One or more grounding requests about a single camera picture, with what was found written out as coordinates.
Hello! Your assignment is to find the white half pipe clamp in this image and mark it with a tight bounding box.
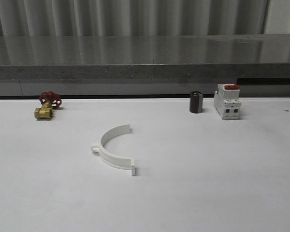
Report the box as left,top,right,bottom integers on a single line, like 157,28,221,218
91,124,136,176

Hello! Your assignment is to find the black cylindrical capacitor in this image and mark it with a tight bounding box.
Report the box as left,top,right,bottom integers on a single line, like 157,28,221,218
189,91,203,114

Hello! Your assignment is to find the brass valve red handwheel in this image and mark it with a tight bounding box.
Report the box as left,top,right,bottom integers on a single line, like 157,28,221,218
34,91,62,119

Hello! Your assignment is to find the grey stone counter slab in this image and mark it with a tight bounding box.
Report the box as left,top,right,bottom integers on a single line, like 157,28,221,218
0,34,290,98

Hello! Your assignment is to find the white circuit breaker red switch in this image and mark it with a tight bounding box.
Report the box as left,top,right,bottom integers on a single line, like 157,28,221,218
214,84,241,120

